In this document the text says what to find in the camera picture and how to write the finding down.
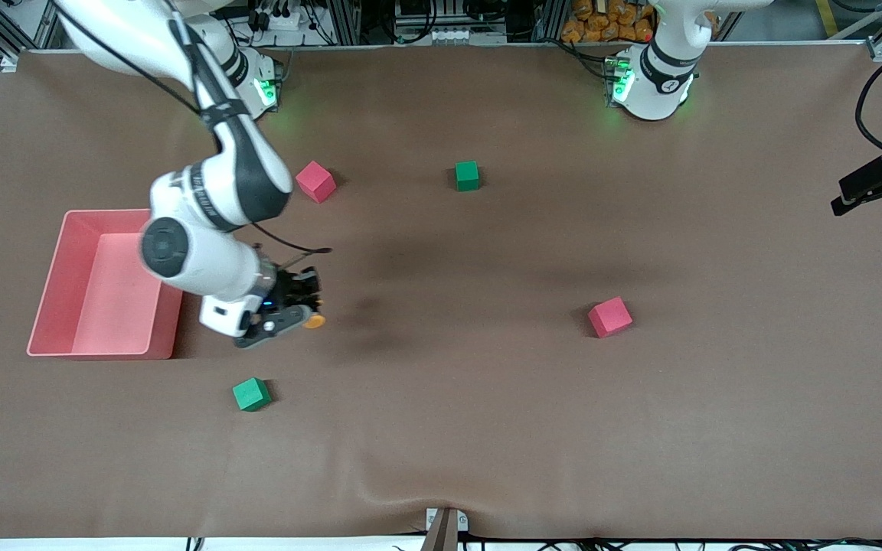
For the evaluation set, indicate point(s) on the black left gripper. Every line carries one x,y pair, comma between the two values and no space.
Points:
872,180

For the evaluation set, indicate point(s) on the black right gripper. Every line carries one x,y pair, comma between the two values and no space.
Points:
292,289

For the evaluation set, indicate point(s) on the orange mushroom push button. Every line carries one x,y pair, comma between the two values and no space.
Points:
315,321

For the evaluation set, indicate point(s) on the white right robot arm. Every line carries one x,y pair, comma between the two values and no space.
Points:
196,260

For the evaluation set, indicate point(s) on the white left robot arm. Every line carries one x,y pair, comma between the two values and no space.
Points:
651,96

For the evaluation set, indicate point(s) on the green foam cube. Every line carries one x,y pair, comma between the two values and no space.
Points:
467,176
251,395

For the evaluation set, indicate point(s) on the pink foam cube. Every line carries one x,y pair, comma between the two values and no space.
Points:
609,317
315,182

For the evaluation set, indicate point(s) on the brown table mat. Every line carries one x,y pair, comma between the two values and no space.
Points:
441,421

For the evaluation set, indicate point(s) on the pink plastic bin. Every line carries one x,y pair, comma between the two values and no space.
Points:
104,306

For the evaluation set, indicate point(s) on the white power strip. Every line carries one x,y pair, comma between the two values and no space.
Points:
288,19

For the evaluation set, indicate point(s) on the white connector block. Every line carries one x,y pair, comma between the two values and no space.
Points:
449,34

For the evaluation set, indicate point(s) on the bag of orange objects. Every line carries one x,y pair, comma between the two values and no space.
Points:
602,27

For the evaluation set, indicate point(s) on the aluminium camera mount profile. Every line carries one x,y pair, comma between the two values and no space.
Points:
445,536

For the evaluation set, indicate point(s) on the aluminium frame column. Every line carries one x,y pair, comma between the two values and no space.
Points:
345,23
550,19

